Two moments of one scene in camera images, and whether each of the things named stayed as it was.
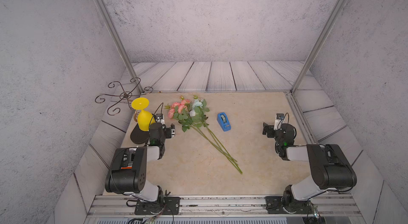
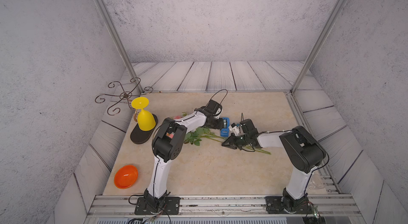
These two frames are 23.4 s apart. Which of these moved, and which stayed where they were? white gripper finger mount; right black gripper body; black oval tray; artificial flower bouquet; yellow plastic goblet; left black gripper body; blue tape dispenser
Moved: right black gripper body; blue tape dispenser; white gripper finger mount; left black gripper body; artificial flower bouquet
Stayed: black oval tray; yellow plastic goblet
